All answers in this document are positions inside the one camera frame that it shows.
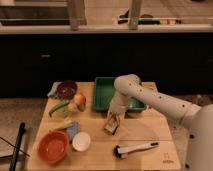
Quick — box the tan rectangular eraser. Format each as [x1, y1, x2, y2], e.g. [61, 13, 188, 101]
[104, 118, 119, 135]

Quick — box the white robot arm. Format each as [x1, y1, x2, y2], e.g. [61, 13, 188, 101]
[107, 74, 213, 171]

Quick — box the green plastic tray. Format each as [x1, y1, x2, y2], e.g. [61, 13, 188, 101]
[93, 77, 146, 113]

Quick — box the orange peach fruit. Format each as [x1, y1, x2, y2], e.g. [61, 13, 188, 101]
[74, 93, 86, 105]

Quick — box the small white bowl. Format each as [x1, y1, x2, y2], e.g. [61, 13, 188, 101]
[72, 132, 91, 152]

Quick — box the blue grey cloth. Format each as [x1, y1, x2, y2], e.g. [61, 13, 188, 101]
[66, 121, 79, 140]

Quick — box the dark red bowl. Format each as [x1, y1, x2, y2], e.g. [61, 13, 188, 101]
[56, 80, 77, 99]

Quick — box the green toy vegetable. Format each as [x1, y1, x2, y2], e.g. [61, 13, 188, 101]
[48, 100, 70, 117]

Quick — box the grey cloth under bowl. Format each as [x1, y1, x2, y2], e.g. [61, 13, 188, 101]
[47, 82, 60, 98]

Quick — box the orange plastic bowl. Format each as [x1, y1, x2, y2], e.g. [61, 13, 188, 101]
[37, 131, 69, 165]

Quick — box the black pole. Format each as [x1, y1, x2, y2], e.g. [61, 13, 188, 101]
[9, 122, 25, 171]

